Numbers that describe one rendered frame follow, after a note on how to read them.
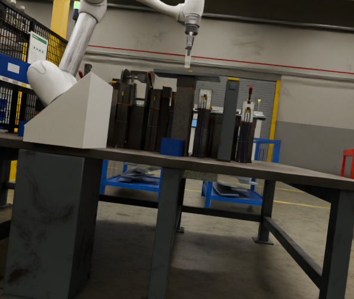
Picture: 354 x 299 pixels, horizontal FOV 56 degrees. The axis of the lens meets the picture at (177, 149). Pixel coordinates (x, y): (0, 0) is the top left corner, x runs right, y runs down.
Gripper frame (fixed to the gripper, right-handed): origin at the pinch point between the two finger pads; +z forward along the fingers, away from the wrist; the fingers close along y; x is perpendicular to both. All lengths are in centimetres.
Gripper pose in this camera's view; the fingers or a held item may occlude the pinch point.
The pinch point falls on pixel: (187, 63)
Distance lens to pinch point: 195.0
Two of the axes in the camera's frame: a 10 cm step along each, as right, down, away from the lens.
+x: 9.9, 1.2, -0.1
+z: -1.2, 9.9, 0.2
